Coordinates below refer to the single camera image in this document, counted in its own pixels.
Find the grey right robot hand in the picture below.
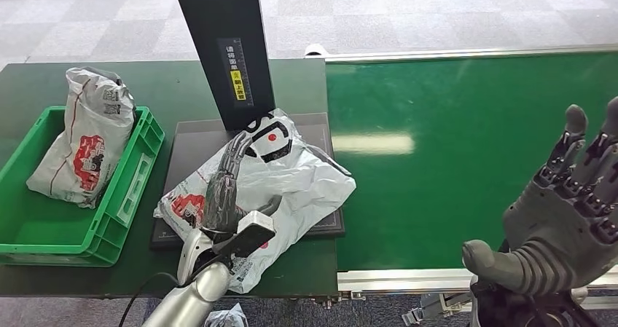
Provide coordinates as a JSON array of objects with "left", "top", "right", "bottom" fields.
[{"left": 461, "top": 96, "right": 618, "bottom": 297}]

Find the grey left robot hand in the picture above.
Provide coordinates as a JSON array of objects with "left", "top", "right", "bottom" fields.
[{"left": 201, "top": 130, "right": 284, "bottom": 234}]

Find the white plastic parcel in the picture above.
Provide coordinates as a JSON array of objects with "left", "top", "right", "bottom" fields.
[
  {"left": 152, "top": 108, "right": 358, "bottom": 296},
  {"left": 26, "top": 66, "right": 136, "bottom": 210}
]

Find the black inbound scanner machine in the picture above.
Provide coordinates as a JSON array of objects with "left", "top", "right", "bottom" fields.
[{"left": 149, "top": 0, "right": 346, "bottom": 251}]

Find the green conveyor belt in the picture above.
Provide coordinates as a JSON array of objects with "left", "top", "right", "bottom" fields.
[{"left": 326, "top": 50, "right": 618, "bottom": 273}]

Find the crumpled grey plastic bag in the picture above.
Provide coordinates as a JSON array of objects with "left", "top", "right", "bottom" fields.
[{"left": 203, "top": 303, "right": 250, "bottom": 327}]

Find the white plastic parcel, red print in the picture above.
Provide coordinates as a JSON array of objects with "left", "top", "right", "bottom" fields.
[{"left": 26, "top": 66, "right": 136, "bottom": 210}]

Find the green plastic crate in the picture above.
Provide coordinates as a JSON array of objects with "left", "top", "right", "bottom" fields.
[{"left": 0, "top": 104, "right": 166, "bottom": 268}]

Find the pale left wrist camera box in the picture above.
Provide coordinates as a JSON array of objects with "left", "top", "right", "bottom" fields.
[{"left": 212, "top": 210, "right": 278, "bottom": 269}]

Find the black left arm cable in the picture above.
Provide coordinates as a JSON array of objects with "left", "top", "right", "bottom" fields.
[{"left": 117, "top": 271, "right": 181, "bottom": 327}]

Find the metal conveyor support bracket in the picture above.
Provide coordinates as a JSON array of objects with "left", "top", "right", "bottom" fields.
[{"left": 402, "top": 293, "right": 477, "bottom": 327}]

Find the aluminium conveyor side rail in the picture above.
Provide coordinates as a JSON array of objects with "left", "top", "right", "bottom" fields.
[
  {"left": 324, "top": 43, "right": 618, "bottom": 63},
  {"left": 337, "top": 264, "right": 618, "bottom": 295}
]

